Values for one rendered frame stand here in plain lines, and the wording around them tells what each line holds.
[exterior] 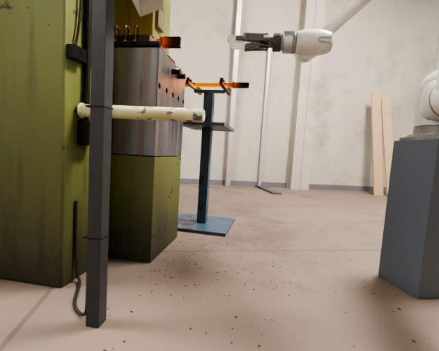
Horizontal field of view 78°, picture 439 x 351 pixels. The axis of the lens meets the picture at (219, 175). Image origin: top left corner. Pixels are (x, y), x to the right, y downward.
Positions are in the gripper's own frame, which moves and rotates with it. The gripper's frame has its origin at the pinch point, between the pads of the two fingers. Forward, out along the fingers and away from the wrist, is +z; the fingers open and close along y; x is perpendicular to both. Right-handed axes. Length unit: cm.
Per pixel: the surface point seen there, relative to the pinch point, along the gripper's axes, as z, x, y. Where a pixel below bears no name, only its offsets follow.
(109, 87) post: 25, -34, -58
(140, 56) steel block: 37.2, -11.7, -15.9
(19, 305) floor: 54, -100, -56
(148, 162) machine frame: 32, -56, -16
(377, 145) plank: -189, -24, 328
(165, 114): 16, -38, -39
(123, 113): 31, -38, -39
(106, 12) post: 25, -16, -60
